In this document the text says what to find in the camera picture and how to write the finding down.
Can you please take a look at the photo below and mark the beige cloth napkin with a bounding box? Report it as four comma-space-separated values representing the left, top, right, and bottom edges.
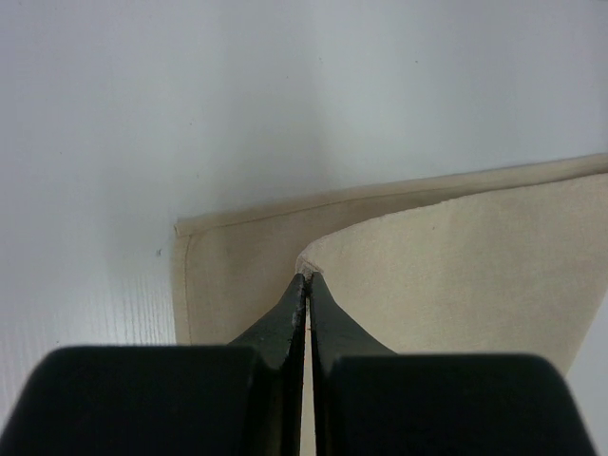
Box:
173, 152, 608, 456

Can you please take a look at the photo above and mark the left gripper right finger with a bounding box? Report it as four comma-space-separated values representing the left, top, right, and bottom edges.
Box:
308, 274, 595, 455

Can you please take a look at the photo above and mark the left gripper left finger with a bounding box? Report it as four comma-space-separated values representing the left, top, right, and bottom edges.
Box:
1, 275, 305, 455

